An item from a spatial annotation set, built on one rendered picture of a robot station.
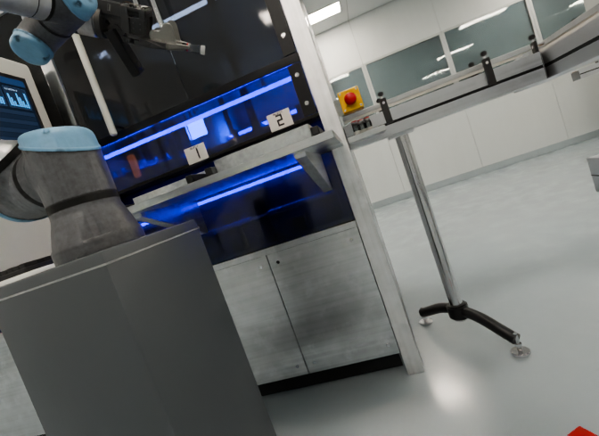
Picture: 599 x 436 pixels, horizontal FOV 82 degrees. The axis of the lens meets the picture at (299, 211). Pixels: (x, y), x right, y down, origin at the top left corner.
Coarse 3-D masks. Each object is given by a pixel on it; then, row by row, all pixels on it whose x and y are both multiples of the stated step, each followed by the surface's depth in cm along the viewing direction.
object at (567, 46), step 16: (592, 16) 102; (560, 32) 107; (576, 32) 97; (592, 32) 92; (544, 48) 129; (560, 48) 106; (576, 48) 99; (592, 48) 93; (560, 64) 108; (576, 64) 101; (544, 80) 122
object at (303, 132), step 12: (288, 132) 84; (300, 132) 83; (264, 144) 85; (276, 144) 85; (288, 144) 84; (228, 156) 87; (240, 156) 87; (252, 156) 86; (216, 168) 88; (228, 168) 88
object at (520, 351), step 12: (420, 312) 155; (432, 312) 147; (444, 312) 141; (456, 312) 132; (468, 312) 129; (480, 312) 127; (420, 324) 156; (480, 324) 125; (492, 324) 121; (504, 336) 118; (516, 336) 115; (516, 348) 118; (528, 348) 116
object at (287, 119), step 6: (288, 108) 120; (270, 114) 121; (276, 114) 121; (282, 114) 121; (288, 114) 120; (270, 120) 122; (276, 120) 121; (282, 120) 121; (288, 120) 120; (270, 126) 122; (276, 126) 121; (282, 126) 121
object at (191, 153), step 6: (198, 144) 128; (186, 150) 129; (192, 150) 128; (198, 150) 128; (204, 150) 127; (186, 156) 129; (192, 156) 129; (198, 156) 128; (204, 156) 128; (192, 162) 129
